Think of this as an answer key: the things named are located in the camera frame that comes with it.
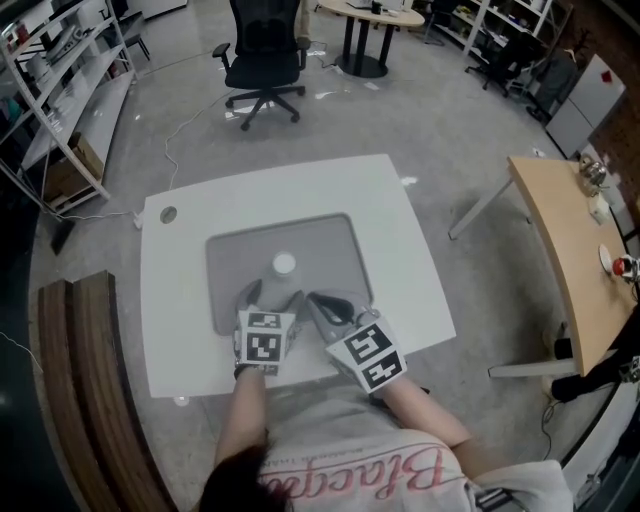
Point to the grey tray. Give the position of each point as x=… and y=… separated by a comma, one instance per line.
x=325, y=255

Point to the dark wooden plank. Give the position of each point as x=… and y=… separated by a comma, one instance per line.
x=65, y=400
x=110, y=390

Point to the person's right forearm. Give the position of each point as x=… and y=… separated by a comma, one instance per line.
x=425, y=415

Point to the small white box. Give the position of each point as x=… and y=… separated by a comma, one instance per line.
x=601, y=209

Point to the light wooden desk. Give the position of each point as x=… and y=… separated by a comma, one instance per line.
x=570, y=260

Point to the black cup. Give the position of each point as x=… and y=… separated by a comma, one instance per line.
x=377, y=7

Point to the white metal shelf rack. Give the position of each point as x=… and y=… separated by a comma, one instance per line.
x=65, y=100

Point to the person's white printed shirt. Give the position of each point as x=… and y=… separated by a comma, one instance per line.
x=360, y=460

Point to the black swivel chair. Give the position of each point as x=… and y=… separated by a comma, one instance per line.
x=510, y=60

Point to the white square table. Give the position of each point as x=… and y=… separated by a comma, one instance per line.
x=175, y=300

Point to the person's left forearm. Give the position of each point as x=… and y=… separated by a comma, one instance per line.
x=242, y=415

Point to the black office chair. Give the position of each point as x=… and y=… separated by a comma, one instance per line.
x=265, y=65

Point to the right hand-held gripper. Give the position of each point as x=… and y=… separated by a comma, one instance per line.
x=370, y=355

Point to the white shelf rack with goods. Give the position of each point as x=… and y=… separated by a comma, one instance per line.
x=500, y=20

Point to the round wooden table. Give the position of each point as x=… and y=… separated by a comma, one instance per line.
x=380, y=15

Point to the cardboard box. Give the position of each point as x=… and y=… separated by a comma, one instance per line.
x=75, y=167

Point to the white power strip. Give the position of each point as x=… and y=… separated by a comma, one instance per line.
x=138, y=218

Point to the red item on white plate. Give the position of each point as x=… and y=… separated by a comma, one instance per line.
x=617, y=262

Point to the white plastic bottle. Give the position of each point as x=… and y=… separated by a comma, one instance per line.
x=284, y=267

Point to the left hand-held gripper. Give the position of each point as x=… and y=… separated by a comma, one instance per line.
x=262, y=342

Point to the white cabinet with red sticker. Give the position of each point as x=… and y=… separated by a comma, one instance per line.
x=585, y=105

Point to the white appliance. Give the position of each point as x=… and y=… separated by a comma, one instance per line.
x=362, y=2

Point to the metal kettle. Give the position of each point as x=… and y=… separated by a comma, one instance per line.
x=593, y=172

